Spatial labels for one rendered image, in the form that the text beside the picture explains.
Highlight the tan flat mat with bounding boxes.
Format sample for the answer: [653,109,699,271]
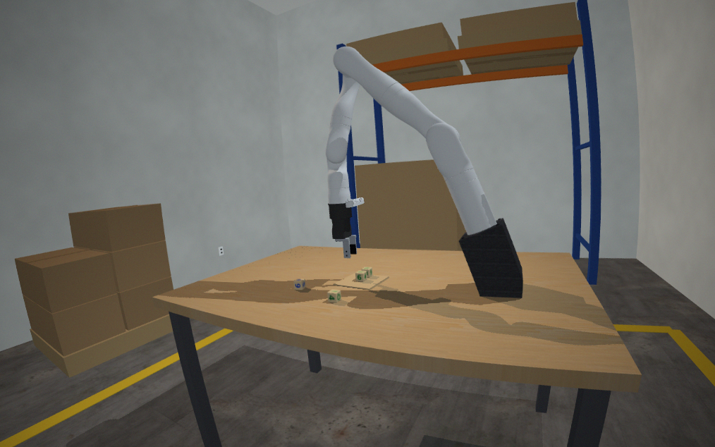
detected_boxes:
[334,273,389,290]

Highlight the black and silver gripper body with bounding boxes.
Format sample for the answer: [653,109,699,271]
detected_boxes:
[328,188,364,239]

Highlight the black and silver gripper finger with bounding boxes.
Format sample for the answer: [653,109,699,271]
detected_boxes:
[348,235,357,255]
[335,238,351,258]

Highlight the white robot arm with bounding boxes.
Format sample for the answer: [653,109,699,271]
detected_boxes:
[325,47,497,235]

